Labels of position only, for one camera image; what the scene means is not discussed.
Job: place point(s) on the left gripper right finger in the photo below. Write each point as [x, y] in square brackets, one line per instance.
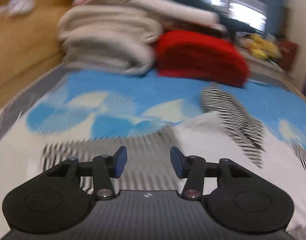
[194, 169]

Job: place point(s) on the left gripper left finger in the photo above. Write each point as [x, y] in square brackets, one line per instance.
[102, 168]

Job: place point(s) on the black white striped hoodie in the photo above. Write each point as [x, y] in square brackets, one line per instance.
[225, 130]

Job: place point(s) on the blue white patterned bedsheet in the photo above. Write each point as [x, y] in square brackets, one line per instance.
[68, 105]

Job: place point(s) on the folded red blanket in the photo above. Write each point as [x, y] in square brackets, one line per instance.
[188, 54]

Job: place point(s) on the folded white quilt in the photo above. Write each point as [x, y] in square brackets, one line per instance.
[110, 38]

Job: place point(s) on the yellow plush toys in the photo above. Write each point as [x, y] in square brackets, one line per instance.
[260, 48]

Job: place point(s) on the blue curtain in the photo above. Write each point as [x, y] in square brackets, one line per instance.
[274, 16]

